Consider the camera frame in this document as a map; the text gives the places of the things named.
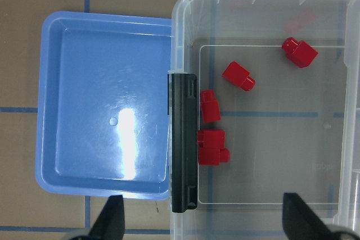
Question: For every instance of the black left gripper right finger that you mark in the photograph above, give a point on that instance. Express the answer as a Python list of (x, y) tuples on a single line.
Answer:
[(300, 222)]

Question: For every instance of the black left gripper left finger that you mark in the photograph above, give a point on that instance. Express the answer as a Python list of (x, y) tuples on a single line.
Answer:
[(110, 223)]

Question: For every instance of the red block from tray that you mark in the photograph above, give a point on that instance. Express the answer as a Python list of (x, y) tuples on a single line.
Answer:
[(299, 53)]

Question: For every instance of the clear plastic box lid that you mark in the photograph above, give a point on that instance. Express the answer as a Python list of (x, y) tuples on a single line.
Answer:
[(348, 206)]

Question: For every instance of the red block low in box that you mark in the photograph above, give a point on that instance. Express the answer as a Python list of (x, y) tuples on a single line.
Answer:
[(212, 151)]

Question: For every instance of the red block upright in box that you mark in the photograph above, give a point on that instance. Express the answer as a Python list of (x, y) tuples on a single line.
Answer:
[(209, 106)]

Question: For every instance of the red block tilted in box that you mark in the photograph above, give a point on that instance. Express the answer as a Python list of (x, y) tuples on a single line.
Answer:
[(239, 76)]

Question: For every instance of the clear plastic storage box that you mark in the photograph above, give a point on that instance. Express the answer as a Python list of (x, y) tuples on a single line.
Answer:
[(286, 134)]

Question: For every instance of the blue plastic tray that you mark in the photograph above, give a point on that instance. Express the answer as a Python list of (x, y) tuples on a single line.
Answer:
[(102, 117)]

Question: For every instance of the black box latch handle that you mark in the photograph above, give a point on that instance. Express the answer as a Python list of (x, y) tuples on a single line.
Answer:
[(183, 98)]

